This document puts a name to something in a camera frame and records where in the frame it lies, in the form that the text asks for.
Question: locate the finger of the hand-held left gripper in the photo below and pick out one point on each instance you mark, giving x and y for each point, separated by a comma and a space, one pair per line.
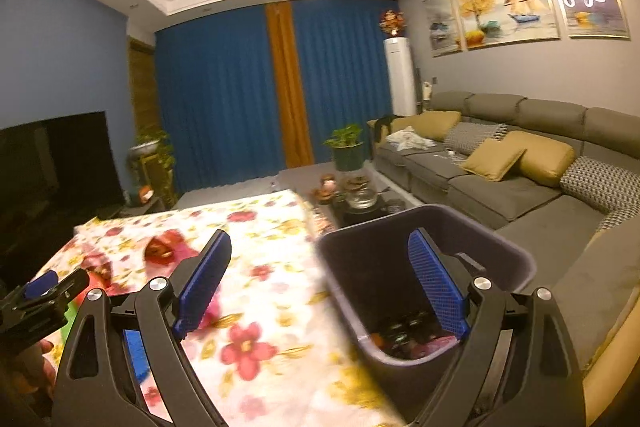
42, 284

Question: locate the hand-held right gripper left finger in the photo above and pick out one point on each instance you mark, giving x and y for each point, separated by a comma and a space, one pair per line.
202, 287

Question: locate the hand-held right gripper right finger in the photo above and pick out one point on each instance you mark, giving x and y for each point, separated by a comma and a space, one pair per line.
437, 287

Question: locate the green foam net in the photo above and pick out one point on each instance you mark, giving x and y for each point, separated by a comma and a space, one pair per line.
67, 317

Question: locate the red patterned wrapper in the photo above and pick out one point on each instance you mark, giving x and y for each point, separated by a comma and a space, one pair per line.
165, 247

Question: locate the black plastic bag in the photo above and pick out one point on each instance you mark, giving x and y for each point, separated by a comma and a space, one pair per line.
400, 329

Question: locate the large pink plastic bag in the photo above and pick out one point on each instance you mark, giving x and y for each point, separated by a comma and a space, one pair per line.
435, 347

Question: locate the grey plastic trash bin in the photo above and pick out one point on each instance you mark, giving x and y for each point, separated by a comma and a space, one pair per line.
370, 267

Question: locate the blue foam net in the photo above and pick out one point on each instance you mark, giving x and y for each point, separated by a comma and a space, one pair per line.
135, 352

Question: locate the person's left hand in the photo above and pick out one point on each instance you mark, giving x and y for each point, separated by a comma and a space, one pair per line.
42, 367

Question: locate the floral tablecloth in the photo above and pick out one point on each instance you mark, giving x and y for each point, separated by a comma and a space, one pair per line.
270, 287

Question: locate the grey sectional sofa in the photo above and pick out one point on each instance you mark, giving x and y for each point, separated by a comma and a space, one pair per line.
500, 207

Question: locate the black television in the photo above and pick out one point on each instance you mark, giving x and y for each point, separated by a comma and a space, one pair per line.
55, 177

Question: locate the small red ornament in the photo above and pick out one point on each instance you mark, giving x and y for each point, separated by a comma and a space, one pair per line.
146, 194

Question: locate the glass teapot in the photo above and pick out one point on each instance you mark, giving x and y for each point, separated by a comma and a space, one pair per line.
361, 199

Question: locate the small square yellow pillow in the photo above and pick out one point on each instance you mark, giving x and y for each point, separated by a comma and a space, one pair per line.
492, 159

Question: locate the trailing plant on gold stand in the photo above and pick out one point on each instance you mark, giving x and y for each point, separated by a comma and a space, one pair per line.
150, 157

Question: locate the small tan figurine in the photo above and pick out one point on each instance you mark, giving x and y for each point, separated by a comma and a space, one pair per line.
327, 188

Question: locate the white cloth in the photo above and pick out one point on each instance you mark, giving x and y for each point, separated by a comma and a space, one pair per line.
410, 138

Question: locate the long black white patterned pillow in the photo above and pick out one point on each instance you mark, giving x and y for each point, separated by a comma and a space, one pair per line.
472, 138

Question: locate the dark coffee table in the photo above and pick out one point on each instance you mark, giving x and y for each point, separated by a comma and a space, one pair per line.
310, 177

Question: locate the potted plant dark green pot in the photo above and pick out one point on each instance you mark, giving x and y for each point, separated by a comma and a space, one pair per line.
347, 154

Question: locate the flat yellow pillow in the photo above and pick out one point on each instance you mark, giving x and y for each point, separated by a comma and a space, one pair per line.
430, 125

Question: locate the black clothing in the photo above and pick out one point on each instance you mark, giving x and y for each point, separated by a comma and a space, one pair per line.
382, 127

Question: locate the large plump yellow pillow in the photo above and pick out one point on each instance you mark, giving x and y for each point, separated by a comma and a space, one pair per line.
547, 157

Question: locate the wide blue curtain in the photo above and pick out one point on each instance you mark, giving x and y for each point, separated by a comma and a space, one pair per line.
220, 102

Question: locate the large olive yellow cushion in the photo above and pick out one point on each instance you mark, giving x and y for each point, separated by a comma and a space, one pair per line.
617, 347

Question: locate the small black white patterned pillow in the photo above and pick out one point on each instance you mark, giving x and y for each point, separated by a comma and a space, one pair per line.
615, 219

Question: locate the wide black white patterned pillow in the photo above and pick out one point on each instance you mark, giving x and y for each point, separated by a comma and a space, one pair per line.
600, 182

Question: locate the white standing air conditioner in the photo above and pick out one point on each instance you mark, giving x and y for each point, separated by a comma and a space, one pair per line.
401, 77

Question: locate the orange curtain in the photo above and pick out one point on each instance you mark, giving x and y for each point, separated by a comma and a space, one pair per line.
290, 87

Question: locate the narrow blue curtain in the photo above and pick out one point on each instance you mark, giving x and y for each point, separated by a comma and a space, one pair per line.
345, 77

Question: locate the small grey landscape painting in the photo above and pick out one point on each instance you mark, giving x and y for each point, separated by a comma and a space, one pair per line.
444, 24

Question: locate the red gold flower decoration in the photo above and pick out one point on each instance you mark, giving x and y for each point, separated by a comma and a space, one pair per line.
391, 23

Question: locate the sailboat and tree painting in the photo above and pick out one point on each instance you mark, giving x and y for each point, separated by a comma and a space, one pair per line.
505, 2

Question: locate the white wall-hung device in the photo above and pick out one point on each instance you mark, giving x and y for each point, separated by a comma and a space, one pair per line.
426, 91

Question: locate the wooden wall panel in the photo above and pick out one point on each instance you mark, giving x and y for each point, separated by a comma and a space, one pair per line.
142, 82

